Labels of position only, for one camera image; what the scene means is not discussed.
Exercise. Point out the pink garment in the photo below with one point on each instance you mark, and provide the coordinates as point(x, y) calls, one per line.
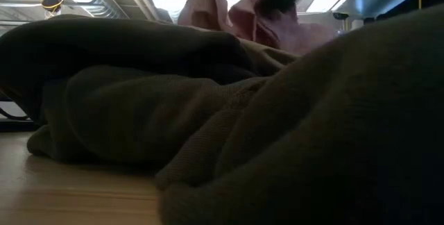
point(288, 34)

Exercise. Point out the dark olive hooded garment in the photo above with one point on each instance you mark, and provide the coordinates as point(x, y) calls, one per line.
point(138, 114)

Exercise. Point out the black aluminium table frame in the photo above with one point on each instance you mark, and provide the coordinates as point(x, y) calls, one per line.
point(14, 125)

